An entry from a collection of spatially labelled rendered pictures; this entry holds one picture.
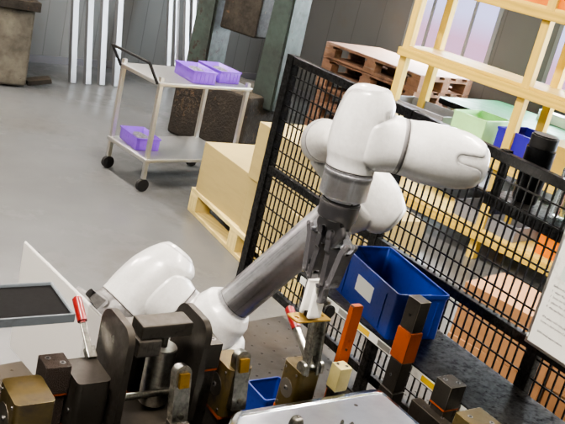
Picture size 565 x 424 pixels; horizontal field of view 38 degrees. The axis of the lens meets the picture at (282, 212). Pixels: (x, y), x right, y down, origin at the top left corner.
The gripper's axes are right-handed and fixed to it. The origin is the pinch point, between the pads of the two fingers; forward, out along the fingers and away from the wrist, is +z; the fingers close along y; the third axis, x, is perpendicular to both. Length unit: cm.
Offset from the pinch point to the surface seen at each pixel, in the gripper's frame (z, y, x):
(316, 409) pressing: 30.3, 6.1, -14.8
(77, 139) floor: 116, 503, -165
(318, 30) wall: 15, 721, -544
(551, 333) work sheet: 9, -7, -70
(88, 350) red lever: 21.8, 23.9, 32.0
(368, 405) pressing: 30.0, 4.3, -28.4
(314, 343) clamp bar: 18.5, 13.6, -15.9
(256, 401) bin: 53, 43, -28
